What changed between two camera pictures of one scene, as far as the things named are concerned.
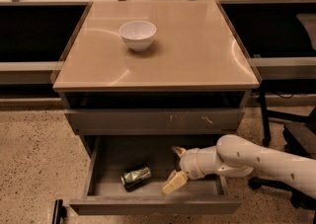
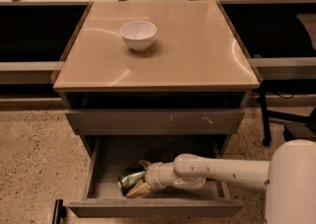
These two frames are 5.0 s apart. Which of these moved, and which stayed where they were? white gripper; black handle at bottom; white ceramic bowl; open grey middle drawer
Moved: white gripper
Stayed: black handle at bottom; white ceramic bowl; open grey middle drawer
